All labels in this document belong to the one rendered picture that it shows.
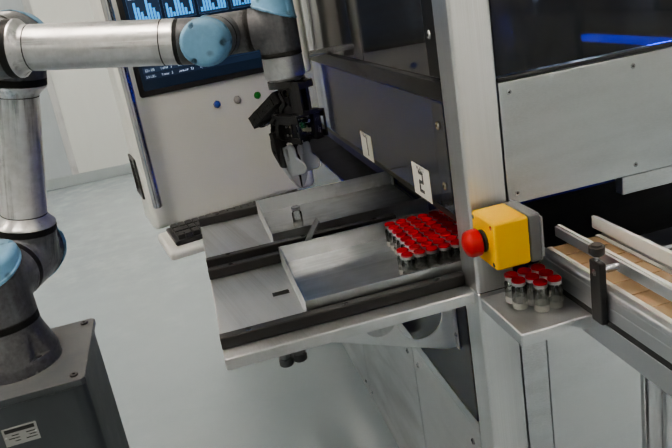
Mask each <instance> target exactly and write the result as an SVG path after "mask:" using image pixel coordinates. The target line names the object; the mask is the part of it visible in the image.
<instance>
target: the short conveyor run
mask: <svg viewBox="0 0 672 448"><path fill-rule="evenodd" d="M591 218H592V228H594V229H596V230H598V231H600V232H602V233H601V234H597V235H595V236H594V237H590V238H586V237H584V236H582V235H580V234H578V233H576V232H574V231H572V230H570V229H569V228H567V227H565V226H563V225H561V224H558V225H557V226H555V236H556V237H558V238H560V239H562V240H564V241H565V242H567V244H563V245H559V246H556V247H547V248H546V247H545V256H543V259H542V260H539V264H543V265H545V269H550V270H552V271H553V275H560V276H561V277H562V283H561V284H562V285H563V295H564V296H565V297H567V298H568V299H569V300H571V301H572V302H574V303H575V304H576V305H578V306H579V307H581V308H582V309H584V310H585V311H586V312H588V313H589V314H590V315H591V321H592V327H589V328H586V329H583V331H585V332H586V333H587V334H589V335H590V336H591V337H593V338H594V339H595V340H597V341H598V342H599V343H601V344H602V345H603V346H605V347H606V348H607V349H609V350H610V351H611V352H613V353H614V354H615V355H617V356H618V357H619V358H621V359H622V360H623V361H625V362H626V363H627V364H629V365H630V366H631V367H633V368H634V369H635V370H637V371H638V372H639V373H641V374H642V375H643V376H644V377H646V378H647V379H648V380H650V381H651V382H652V383H654V384H655V385H656V386H658V387H659V388H660V389H662V390H663V391H664V392H666V393H667V394H668V395H670V396H671V397H672V247H671V248H668V249H667V248H665V247H663V246H661V245H659V244H656V243H654V242H652V241H650V240H648V239H646V238H644V237H641V236H639V235H637V234H635V233H633V232H631V231H629V230H626V229H624V228H622V227H620V226H618V225H616V224H614V223H611V222H609V221H607V220H605V219H603V218H601V217H599V216H595V215H593V216H591Z"/></svg>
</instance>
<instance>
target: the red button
mask: <svg viewBox="0 0 672 448"><path fill-rule="evenodd" d="M461 243H462V247H463V250H464V251H465V253H466V254H467V256H469V257H472V258H474V257H478V256H482V255H483V253H484V242H483V238H482V236H481V234H480V232H479V231H478V230H477V229H475V228H474V229H470V230H466V231H464V232H463V234H462V237H461Z"/></svg>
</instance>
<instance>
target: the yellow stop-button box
mask: <svg viewBox="0 0 672 448"><path fill-rule="evenodd" d="M472 222H473V229H474V228H475V229H477V230H478V231H479V232H480V234H481V236H482V238H483V242H484V253H483V255H482V256H479V257H481V258H482V259H483V260H484V261H486V262H487V263H488V264H490V265H491V266H492V267H494V268H495V269H496V270H503V269H507V268H511V267H515V266H518V265H522V264H526V263H529V262H530V261H531V262H535V261H539V260H542V259H543V255H542V242H541V228H540V215H539V213H538V212H536V211H534V210H532V209H531V208H529V207H527V206H525V205H523V204H521V203H519V202H517V201H515V200H512V201H508V202H505V203H504V204H502V203H501V204H497V205H493V206H489V207H485V208H481V209H477V210H474V211H472Z"/></svg>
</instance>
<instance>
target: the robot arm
mask: <svg viewBox="0 0 672 448"><path fill-rule="evenodd" d="M296 18H297V15H296V13H295V8H294V4H293V0H251V8H247V9H244V10H239V11H232V12H226V13H219V14H213V15H202V16H201V17H191V18H170V19H145V20H120V21H95V22H70V23H45V24H44V23H43V22H42V21H41V20H40V19H39V18H38V17H36V16H34V15H32V14H30V13H27V12H24V11H18V10H11V9H7V10H1V11H0V386H3V385H8V384H12V383H16V382H19V381H22V380H25V379H27V378H30V377H32V376H34V375H36V374H38V373H40V372H42V371H43V370H45V369H46V368H48V367H49V366H51V365H52V364H53V363H54V362H55V361H56V360H57V359H58V358H59V357H60V355H61V353H62V348H61V345H60V342H59V339H58V337H57V336H56V335H55V333H54V332H53V331H52V330H51V328H50V327H49V326H48V325H47V324H46V322H45V321H44V320H43V319H42V317H41V316H40V313H39V310H38V306H37V303H36V300H35V297H34V294H33V293H34V292H35V291H36V290H37V289H38V288H39V287H40V286H41V285H42V284H43V283H44V282H45V281H46V280H47V279H48V278H49V277H50V276H52V275H53V274H54V273H55V272H56V271H57V270H58V269H59V267H60V266H61V264H62V262H63V260H64V258H65V256H66V251H67V244H66V239H65V236H64V234H63V232H62V231H60V230H59V229H58V226H57V222H56V218H55V217H54V216H53V215H52V214H50V213H49V212H48V208H47V194H46V180H45V166H44V151H43V137H42V123H41V108H40V93H41V92H42V91H43V90H44V89H45V88H46V87H47V86H48V82H47V70H70V69H94V68H117V67H141V66H165V65H194V64H195V65H198V66H202V67H210V66H214V65H217V64H219V63H221V62H222V61H224V60H225V59H226V58H227V57H228V56H230V55H234V54H240V53H246V52H251V51H256V50H260V53H261V57H262V64H263V70H264V75H265V79H266V80H267V81H269V82H267V83H268V88H269V90H278V91H275V92H272V93H271V94H270V95H269V97H268V98H267V99H266V100H265V101H264V102H263V103H262V104H261V105H260V106H259V107H258V108H257V109H256V110H255V111H254V112H253V114H252V115H251V116H250V117H249V118H248V119H249V121H250V123H251V124H252V126H253V128H254V129H256V128H259V127H260V128H263V127H265V126H268V125H269V124H270V127H271V129H270V131H271V133H269V136H270V143H271V149H272V153H273V155H274V157H275V158H276V160H277V162H278V163H279V165H280V167H281V168H282V169H283V170H284V172H285V173H286V175H287V176H288V177H289V179H290V180H291V181H292V182H293V183H294V184H295V185H296V186H297V187H299V188H301V187H304V185H305V182H306V179H307V174H308V171H310V170H313V169H317V168H319V167H320V164H321V163H320V159H319V158H318V157H317V156H316V155H314V154H313V153H312V151H311V147H310V140H311V139H320V138H322V137H324V135H328V129H327V123H326V117H325V111H324V108H312V106H311V100H310V95H309V89H308V87H311V86H313V81H312V78H305V76H304V74H305V67H304V61H303V55H302V49H301V43H300V37H299V31H298V25H297V19H296ZM320 116H323V120H324V126H325V129H322V123H321V117H320ZM287 143H292V144H293V145H291V144H289V145H286V144H287Z"/></svg>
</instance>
